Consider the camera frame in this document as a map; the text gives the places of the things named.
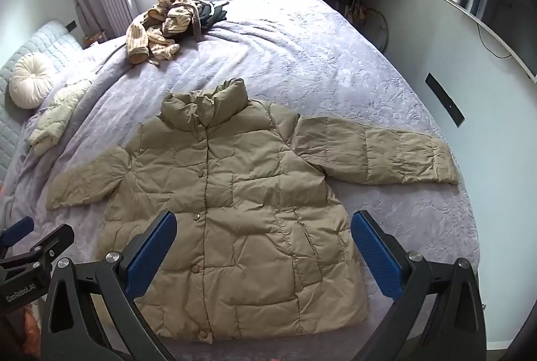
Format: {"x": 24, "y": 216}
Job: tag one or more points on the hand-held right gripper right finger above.
{"x": 377, "y": 252}

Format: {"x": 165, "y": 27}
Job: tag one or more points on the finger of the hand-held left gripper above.
{"x": 19, "y": 229}
{"x": 54, "y": 241}

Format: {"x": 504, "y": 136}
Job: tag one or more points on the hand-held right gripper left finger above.
{"x": 151, "y": 252}

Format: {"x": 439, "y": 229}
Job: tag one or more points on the khaki puffer jacket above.
{"x": 251, "y": 197}

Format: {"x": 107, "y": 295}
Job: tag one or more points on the person's left hand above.
{"x": 32, "y": 327}

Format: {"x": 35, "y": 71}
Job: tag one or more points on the cream folded padded garment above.
{"x": 54, "y": 117}

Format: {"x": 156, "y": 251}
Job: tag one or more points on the round cream pillow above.
{"x": 30, "y": 80}

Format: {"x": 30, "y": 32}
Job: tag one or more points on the lavender quilted bed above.
{"x": 314, "y": 50}

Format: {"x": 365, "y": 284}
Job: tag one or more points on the beige striped garment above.
{"x": 142, "y": 38}

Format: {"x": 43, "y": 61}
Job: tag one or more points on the dark garment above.
{"x": 212, "y": 15}

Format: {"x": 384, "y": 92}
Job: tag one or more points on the curved white framed television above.
{"x": 495, "y": 4}

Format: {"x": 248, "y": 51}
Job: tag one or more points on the black wall plate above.
{"x": 444, "y": 99}

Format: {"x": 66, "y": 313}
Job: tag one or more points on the black bedside switch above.
{"x": 70, "y": 25}

